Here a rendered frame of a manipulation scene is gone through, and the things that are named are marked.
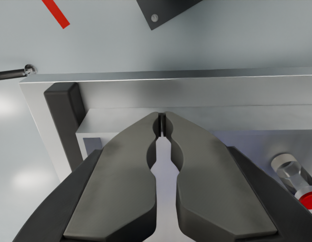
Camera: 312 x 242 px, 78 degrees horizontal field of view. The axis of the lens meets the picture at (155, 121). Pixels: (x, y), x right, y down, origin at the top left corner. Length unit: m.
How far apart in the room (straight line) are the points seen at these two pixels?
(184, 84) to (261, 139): 0.09
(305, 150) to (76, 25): 1.02
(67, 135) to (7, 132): 1.41
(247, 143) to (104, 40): 0.94
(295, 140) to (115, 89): 0.17
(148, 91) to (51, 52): 1.04
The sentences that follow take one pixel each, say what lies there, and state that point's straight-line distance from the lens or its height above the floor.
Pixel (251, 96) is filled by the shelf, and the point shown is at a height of 0.88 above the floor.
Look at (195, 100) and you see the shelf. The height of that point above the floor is 0.88.
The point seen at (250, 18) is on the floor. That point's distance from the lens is 1.12.
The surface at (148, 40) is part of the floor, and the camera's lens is 1.04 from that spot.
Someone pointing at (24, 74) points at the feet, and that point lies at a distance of 1.19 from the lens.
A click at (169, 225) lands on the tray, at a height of 0.88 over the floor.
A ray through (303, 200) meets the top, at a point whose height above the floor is 0.93.
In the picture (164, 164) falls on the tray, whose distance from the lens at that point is 0.20.
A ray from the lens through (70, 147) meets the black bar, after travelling 0.17.
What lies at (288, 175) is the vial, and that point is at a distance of 0.21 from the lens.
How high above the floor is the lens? 1.02
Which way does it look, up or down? 58 degrees down
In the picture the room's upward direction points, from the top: 179 degrees clockwise
